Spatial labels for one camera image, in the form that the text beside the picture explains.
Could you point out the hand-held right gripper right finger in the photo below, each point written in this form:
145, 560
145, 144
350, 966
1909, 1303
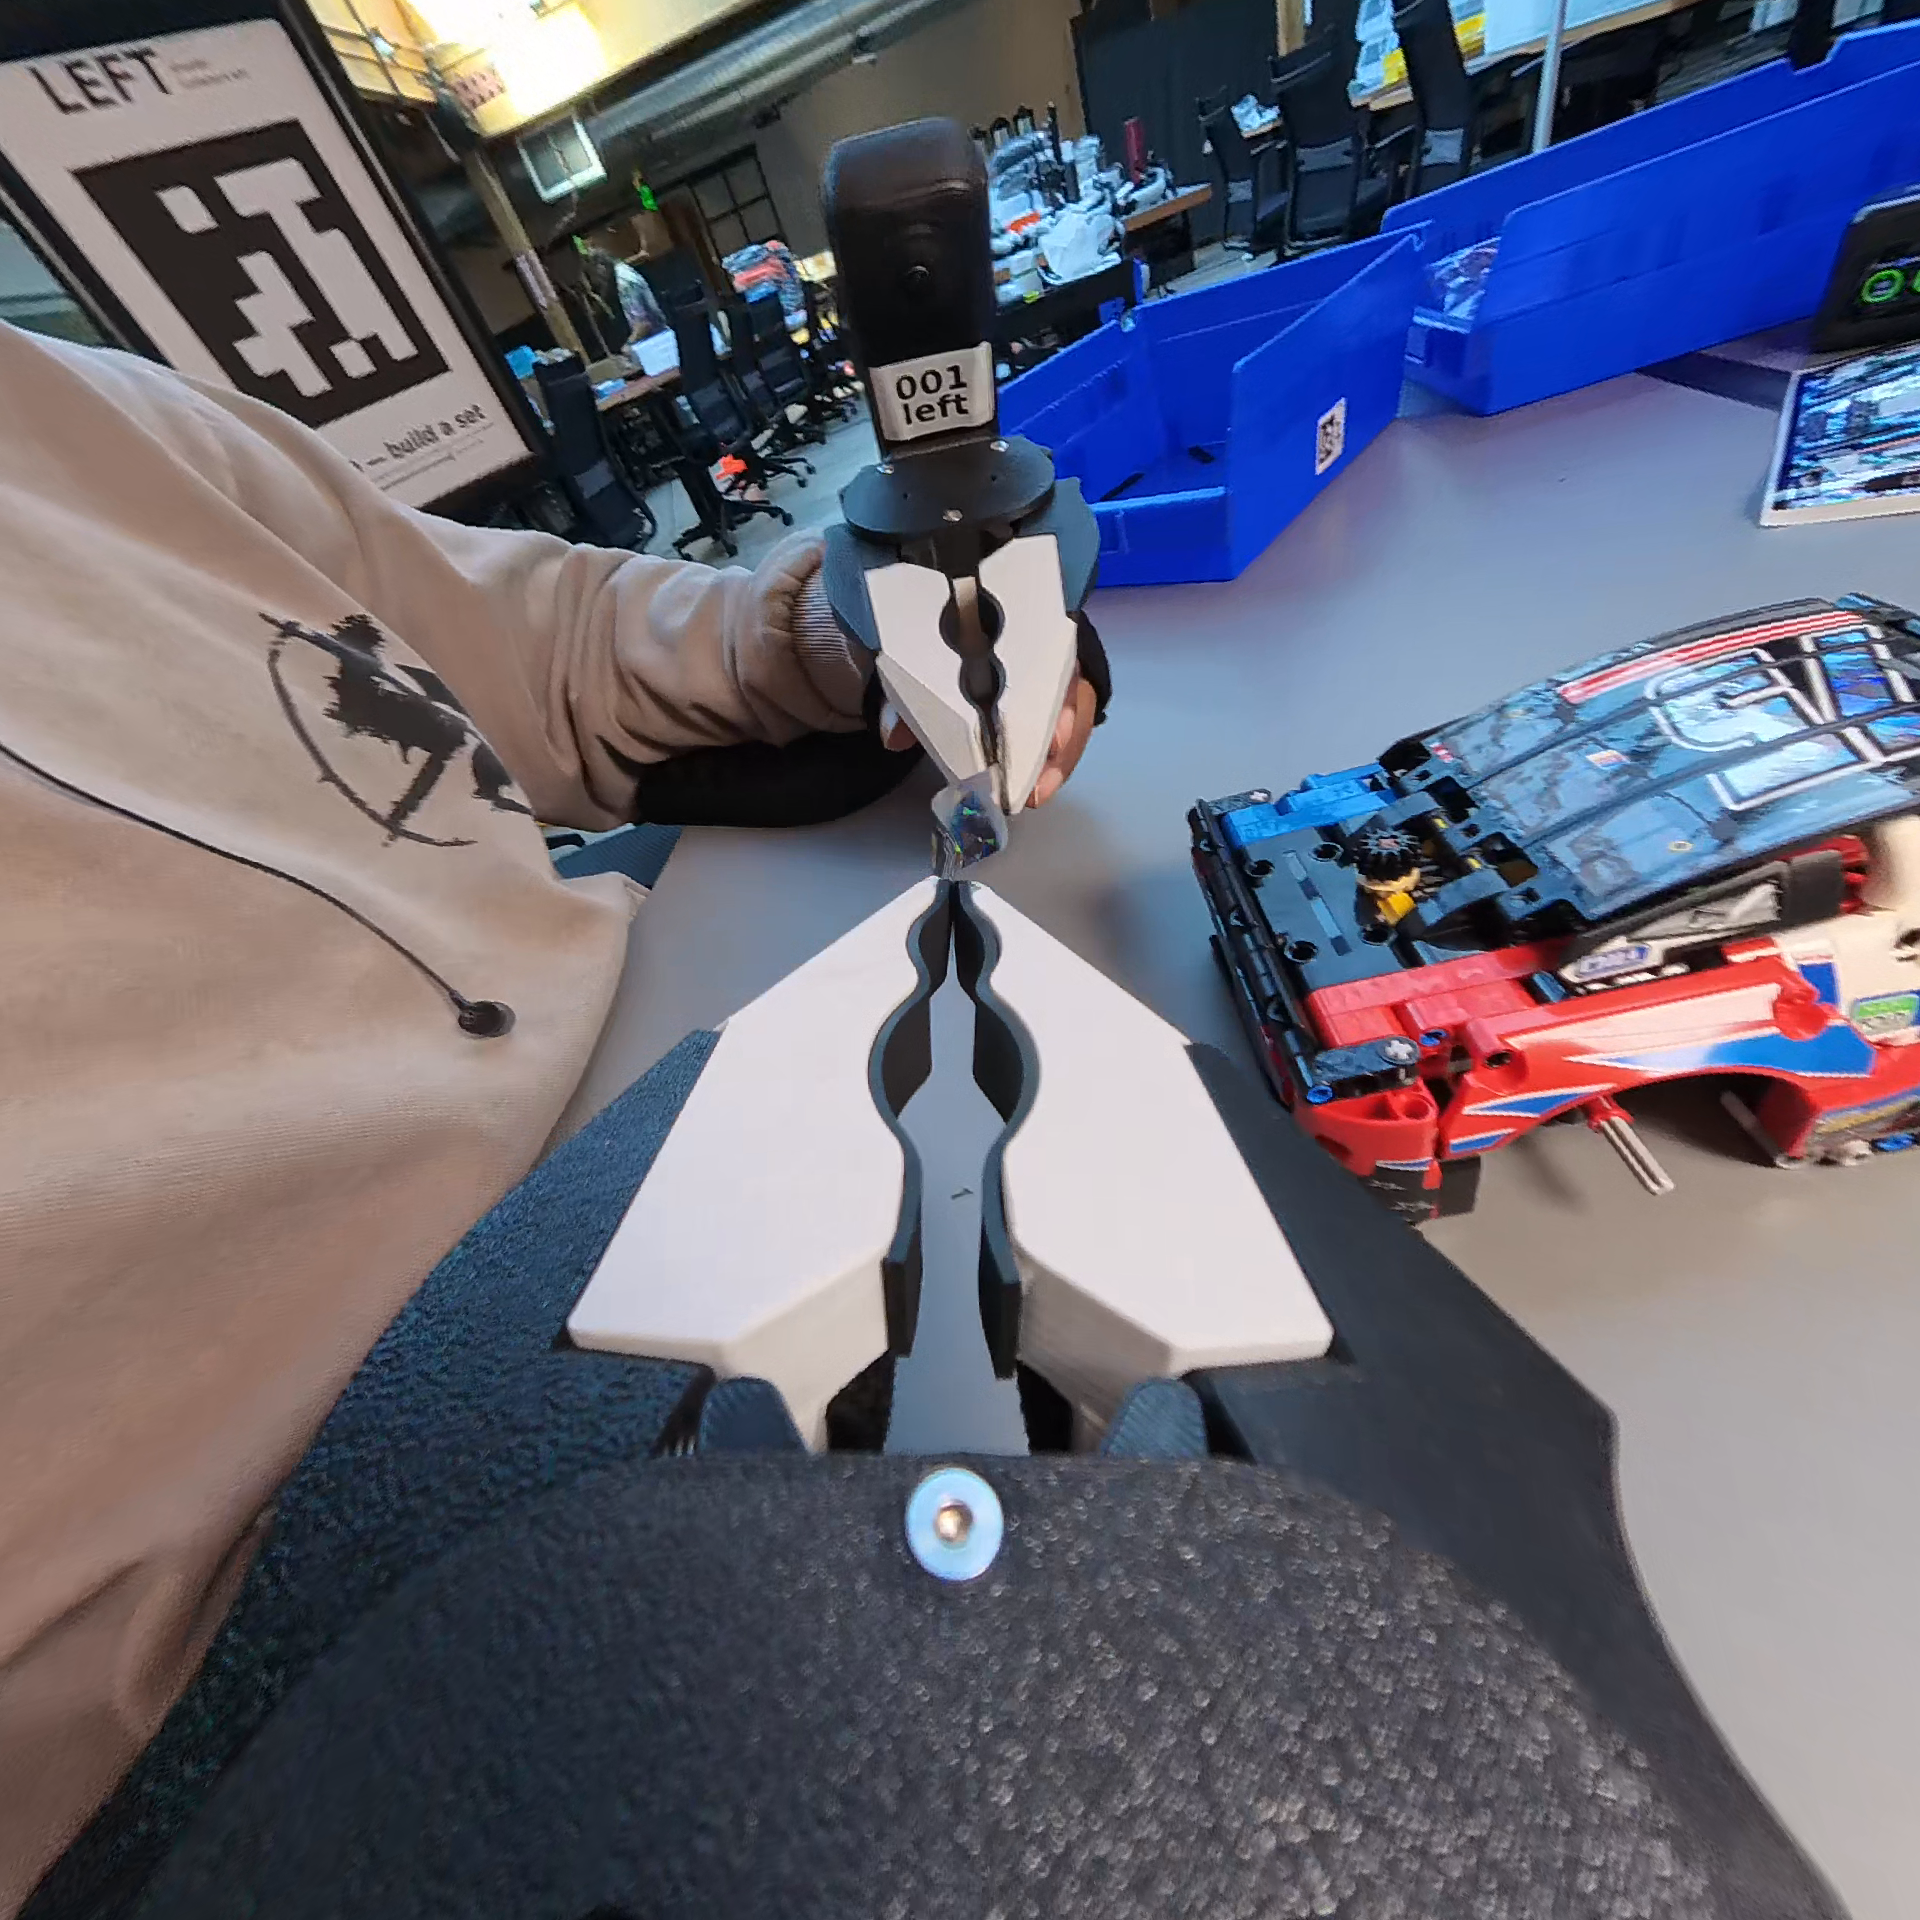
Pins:
1155, 1200

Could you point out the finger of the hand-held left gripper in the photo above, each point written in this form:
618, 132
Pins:
914, 661
1035, 661

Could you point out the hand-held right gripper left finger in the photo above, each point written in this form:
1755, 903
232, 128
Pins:
750, 1200

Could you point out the shiny sticker strip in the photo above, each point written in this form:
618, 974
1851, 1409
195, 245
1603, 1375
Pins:
967, 833

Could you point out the red blue lego car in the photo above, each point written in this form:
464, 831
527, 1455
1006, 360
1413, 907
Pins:
1575, 1037

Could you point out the person's left forearm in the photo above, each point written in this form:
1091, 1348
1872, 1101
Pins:
661, 661

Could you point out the person's left hand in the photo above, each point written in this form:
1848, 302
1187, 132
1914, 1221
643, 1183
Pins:
1072, 750

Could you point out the blue plastic bin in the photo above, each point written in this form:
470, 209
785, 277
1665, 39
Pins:
1184, 435
1651, 271

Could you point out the person's beige hoodie torso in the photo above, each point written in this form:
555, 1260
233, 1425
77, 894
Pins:
225, 1051

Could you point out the black framed marker sign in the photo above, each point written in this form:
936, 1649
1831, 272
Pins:
181, 107

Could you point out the holographic sticker sheet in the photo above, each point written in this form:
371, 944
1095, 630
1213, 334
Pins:
1851, 435

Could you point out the black device with green display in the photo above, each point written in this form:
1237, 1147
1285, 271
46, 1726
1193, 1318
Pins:
1874, 277

